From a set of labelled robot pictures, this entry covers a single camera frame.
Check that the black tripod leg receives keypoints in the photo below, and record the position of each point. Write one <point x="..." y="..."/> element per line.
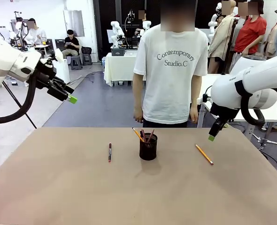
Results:
<point x="31" y="122"/>

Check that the dark red black marker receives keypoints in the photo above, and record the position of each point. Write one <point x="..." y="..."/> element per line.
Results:
<point x="142" y="134"/>

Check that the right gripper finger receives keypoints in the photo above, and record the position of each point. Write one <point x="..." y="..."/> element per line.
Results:
<point x="226" y="125"/>
<point x="215" y="129"/>

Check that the red marker pen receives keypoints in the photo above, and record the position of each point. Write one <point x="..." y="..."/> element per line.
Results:
<point x="110" y="152"/>

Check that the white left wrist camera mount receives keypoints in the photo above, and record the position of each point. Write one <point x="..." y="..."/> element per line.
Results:
<point x="58" y="56"/>

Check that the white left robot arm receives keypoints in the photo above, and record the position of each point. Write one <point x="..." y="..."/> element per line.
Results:
<point x="2" y="61"/>

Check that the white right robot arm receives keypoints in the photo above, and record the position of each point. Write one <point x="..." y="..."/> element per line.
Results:
<point x="258" y="77"/>

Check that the black bag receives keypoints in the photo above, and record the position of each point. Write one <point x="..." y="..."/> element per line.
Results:
<point x="86" y="50"/>

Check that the black mesh pen holder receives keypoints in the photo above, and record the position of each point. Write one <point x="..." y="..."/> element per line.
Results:
<point x="148" y="152"/>

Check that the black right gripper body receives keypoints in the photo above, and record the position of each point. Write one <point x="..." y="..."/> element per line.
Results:
<point x="223" y="113"/>

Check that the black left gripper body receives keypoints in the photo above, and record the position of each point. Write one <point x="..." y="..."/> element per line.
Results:
<point x="44" y="75"/>

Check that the black box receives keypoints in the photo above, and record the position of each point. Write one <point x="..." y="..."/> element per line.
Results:
<point x="117" y="52"/>

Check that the person's left forearm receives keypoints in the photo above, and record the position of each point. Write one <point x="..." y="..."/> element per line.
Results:
<point x="196" y="93"/>

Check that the person in red shirt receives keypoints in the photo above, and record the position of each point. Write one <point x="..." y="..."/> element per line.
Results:
<point x="248" y="35"/>

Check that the person in white t-shirt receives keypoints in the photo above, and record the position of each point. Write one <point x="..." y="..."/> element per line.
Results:
<point x="169" y="89"/>

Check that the grey plastic stool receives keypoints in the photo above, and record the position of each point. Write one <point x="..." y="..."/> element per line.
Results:
<point x="87" y="59"/>
<point x="76" y="62"/>

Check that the person's left hand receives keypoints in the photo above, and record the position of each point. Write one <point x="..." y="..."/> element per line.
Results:
<point x="194" y="117"/>

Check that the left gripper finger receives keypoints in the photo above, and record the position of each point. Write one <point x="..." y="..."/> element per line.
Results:
<point x="64" y="86"/>
<point x="61" y="95"/>

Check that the metal stand legs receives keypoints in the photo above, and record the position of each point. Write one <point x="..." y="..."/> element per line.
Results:
<point x="261" y="140"/>

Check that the standing person in black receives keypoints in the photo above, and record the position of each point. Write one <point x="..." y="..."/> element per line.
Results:
<point x="142" y="14"/>

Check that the person's right hand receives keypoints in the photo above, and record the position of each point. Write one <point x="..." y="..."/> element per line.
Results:
<point x="138" y="115"/>

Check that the white office desk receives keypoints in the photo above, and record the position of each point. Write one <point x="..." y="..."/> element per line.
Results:
<point x="44" y="46"/>

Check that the person's right forearm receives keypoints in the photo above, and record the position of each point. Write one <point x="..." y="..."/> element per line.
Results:
<point x="138" y="93"/>

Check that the table with white cloth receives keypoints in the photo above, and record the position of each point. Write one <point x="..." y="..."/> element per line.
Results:
<point x="119" y="68"/>

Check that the seated person in white shirt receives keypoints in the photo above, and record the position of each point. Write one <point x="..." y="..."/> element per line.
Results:
<point x="35" y="35"/>

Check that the seated person in black shirt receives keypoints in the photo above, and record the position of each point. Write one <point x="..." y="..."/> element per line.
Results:
<point x="72" y="43"/>

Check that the white air purifier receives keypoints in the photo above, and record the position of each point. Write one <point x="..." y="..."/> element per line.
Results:
<point x="65" y="72"/>

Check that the grey wall panel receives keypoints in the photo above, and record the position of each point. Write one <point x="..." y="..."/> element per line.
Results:
<point x="74" y="23"/>

